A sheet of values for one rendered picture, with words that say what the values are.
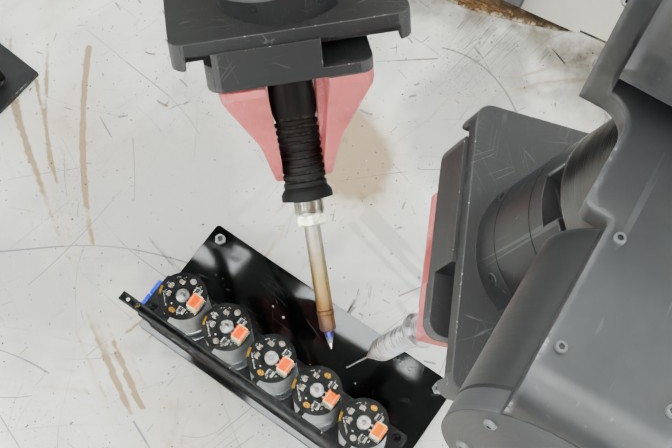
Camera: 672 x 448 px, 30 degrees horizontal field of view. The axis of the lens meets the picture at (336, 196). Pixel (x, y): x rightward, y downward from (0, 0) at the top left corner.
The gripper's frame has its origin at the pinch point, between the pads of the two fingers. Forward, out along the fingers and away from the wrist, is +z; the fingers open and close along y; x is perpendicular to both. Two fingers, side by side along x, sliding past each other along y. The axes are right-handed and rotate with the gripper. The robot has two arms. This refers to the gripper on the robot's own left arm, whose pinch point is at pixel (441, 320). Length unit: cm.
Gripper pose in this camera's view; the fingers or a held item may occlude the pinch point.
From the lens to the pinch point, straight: 50.9
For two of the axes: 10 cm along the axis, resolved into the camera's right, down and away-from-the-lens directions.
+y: -1.3, 9.2, -3.7
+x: 9.3, 2.4, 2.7
